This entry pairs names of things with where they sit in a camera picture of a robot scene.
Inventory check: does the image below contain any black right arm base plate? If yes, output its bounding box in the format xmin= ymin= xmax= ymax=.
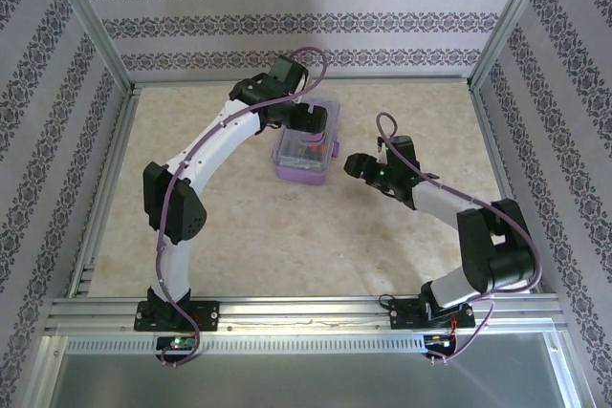
xmin=389 ymin=297 xmax=477 ymax=332

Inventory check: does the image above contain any aluminium enclosure frame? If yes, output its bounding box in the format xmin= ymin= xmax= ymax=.
xmin=40 ymin=0 xmax=570 ymax=337

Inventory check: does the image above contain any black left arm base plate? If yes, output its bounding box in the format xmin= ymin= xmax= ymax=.
xmin=133 ymin=300 xmax=221 ymax=333

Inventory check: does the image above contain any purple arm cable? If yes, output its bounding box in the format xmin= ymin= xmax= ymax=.
xmin=155 ymin=46 xmax=330 ymax=371
xmin=375 ymin=113 xmax=544 ymax=371

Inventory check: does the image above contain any grey metal shelf panel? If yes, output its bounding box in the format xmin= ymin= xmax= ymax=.
xmin=40 ymin=331 xmax=570 ymax=408

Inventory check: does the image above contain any purple plastic toolbox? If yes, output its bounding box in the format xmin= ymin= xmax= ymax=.
xmin=271 ymin=91 xmax=341 ymax=175

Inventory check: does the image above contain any left circuit board with LED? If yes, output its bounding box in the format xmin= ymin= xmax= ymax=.
xmin=155 ymin=336 xmax=197 ymax=352

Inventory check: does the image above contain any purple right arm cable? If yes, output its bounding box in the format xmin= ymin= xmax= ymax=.
xmin=375 ymin=113 xmax=544 ymax=371

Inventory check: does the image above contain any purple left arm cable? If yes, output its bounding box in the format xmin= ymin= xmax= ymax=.
xmin=155 ymin=46 xmax=330 ymax=371

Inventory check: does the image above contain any slotted metal cable duct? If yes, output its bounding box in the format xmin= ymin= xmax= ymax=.
xmin=64 ymin=335 xmax=426 ymax=354

